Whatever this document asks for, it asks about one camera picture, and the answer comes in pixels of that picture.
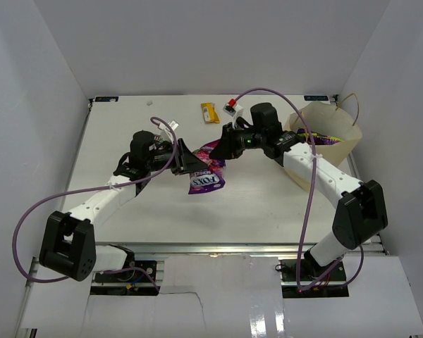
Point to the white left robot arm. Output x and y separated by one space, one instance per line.
69 247

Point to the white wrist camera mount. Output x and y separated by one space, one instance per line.
166 133
234 109

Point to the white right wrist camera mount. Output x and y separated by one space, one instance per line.
234 109

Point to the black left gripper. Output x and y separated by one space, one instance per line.
187 162

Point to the brown paper bag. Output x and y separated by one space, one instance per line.
329 120

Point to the dark blue chips bag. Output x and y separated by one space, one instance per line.
319 139

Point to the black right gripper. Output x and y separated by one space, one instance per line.
228 148

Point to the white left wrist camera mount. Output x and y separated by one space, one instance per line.
166 133

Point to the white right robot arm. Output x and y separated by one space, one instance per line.
360 206

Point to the purple white snack packet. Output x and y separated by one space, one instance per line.
211 179

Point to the yellow snack bar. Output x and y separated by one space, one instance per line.
209 113

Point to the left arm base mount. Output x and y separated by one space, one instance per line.
139 278

